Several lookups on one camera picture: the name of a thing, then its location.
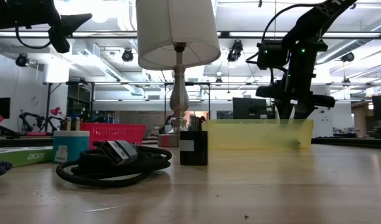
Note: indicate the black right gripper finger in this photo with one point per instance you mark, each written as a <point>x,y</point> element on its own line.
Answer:
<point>285,112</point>
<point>302,112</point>

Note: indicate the green white acer box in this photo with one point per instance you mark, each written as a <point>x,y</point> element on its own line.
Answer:
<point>22,155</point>

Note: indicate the red desk lamp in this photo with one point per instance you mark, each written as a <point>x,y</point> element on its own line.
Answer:
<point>55,111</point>

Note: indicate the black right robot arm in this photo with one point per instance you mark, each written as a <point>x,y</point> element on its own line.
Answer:
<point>302,62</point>

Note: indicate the black ceiling spotlight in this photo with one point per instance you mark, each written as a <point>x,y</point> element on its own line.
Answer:
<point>127,55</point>
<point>347,57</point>
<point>22,60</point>

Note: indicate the black neighbouring robot arm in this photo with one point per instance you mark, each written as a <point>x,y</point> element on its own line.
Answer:
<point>38,119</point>

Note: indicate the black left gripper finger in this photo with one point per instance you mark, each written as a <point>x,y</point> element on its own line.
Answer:
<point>73,23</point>

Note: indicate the red plastic mesh basket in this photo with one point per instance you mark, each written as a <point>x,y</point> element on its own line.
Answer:
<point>115,133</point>

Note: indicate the yellow translucent plastic bin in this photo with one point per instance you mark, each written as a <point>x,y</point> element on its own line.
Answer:
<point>240,135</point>

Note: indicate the black overhead camera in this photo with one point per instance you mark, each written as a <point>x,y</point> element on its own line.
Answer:
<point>235,49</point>

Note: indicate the black cube charger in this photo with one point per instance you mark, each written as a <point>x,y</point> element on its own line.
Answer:
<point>196,155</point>

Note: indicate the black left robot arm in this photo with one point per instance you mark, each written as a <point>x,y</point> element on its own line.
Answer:
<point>7,14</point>

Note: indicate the silver lamp with white shade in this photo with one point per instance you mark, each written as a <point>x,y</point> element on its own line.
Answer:
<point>178,31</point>

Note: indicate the teal round container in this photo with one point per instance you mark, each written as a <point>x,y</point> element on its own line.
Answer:
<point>70,146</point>

